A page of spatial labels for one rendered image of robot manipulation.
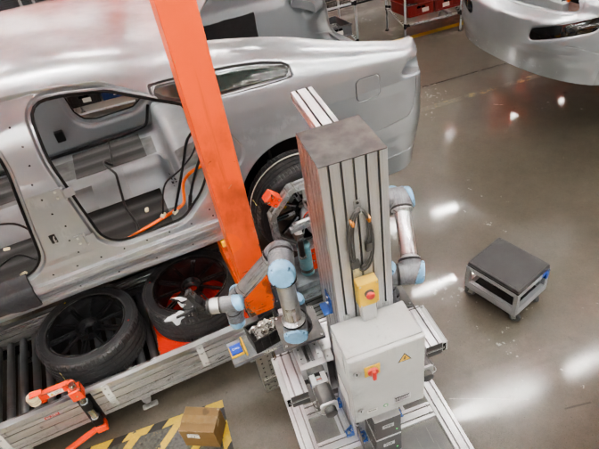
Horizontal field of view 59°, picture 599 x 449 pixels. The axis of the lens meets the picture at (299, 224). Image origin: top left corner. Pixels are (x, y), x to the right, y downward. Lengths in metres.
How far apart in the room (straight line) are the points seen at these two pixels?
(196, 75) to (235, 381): 2.12
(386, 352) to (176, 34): 1.52
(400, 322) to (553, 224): 2.61
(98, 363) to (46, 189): 1.11
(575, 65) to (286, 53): 2.54
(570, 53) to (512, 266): 1.87
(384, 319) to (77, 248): 1.91
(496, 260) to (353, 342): 1.80
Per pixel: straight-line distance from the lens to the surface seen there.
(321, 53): 3.26
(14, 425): 3.70
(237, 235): 2.87
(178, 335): 3.61
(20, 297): 3.56
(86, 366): 3.57
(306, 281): 3.85
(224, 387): 3.73
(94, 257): 3.45
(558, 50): 4.85
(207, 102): 2.44
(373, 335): 2.25
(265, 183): 3.33
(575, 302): 4.14
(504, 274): 3.74
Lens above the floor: 3.03
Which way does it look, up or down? 41 degrees down
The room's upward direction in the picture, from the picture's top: 10 degrees counter-clockwise
